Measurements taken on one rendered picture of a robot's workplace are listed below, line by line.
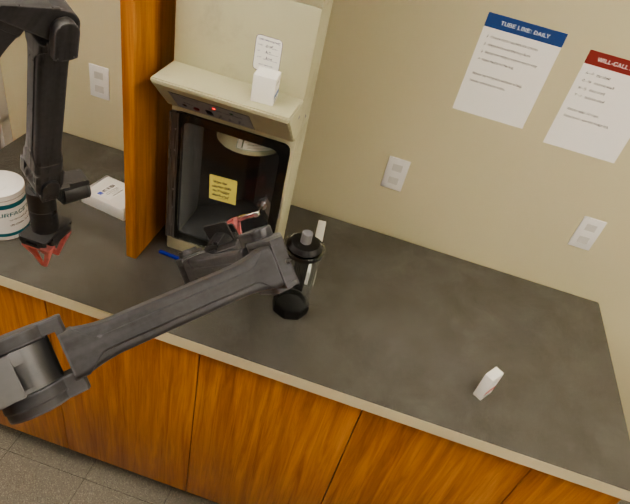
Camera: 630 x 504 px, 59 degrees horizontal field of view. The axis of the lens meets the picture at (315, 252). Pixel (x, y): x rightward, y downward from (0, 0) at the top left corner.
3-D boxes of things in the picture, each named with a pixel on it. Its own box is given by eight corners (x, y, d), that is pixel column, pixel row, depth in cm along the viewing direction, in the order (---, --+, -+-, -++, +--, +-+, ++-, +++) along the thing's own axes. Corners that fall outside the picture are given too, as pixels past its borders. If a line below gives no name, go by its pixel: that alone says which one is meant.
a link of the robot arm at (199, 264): (248, 233, 87) (273, 297, 88) (278, 221, 89) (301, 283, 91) (168, 253, 123) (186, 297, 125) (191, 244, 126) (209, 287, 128)
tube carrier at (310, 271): (288, 285, 160) (302, 227, 146) (317, 305, 156) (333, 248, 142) (263, 302, 153) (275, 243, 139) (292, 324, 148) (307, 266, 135)
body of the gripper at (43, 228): (72, 225, 129) (70, 199, 124) (45, 250, 121) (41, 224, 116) (47, 216, 129) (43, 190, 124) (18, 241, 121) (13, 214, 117)
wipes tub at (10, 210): (0, 207, 162) (-9, 164, 153) (41, 221, 161) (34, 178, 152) (-32, 232, 152) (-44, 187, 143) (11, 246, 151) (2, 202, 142)
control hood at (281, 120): (171, 99, 134) (172, 59, 128) (297, 138, 132) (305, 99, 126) (148, 118, 125) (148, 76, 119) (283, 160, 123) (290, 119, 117)
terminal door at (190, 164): (169, 234, 160) (174, 108, 135) (268, 267, 158) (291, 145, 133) (167, 236, 160) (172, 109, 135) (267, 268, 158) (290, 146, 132)
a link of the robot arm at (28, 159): (15, -22, 83) (49, 25, 81) (52, -23, 87) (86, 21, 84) (15, 168, 115) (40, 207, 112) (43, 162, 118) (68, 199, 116)
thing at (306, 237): (300, 236, 147) (305, 216, 143) (327, 254, 144) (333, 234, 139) (278, 250, 141) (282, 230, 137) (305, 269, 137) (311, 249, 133)
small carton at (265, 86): (255, 91, 124) (259, 65, 120) (277, 97, 124) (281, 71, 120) (250, 100, 120) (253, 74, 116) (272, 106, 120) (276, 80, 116)
